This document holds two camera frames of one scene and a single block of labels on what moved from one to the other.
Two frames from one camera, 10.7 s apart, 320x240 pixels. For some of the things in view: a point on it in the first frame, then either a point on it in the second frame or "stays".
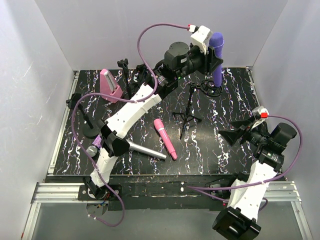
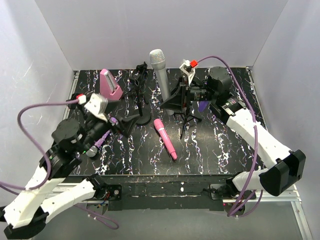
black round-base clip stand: x=124 y=62 → x=138 y=80
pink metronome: x=109 y=86 stays
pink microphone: x=160 y=126 stays
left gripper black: x=210 y=60 → x=116 y=122
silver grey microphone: x=145 y=151 → x=158 y=58
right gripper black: x=246 y=133 → x=184 y=92
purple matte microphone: x=216 y=42 → x=202 y=104
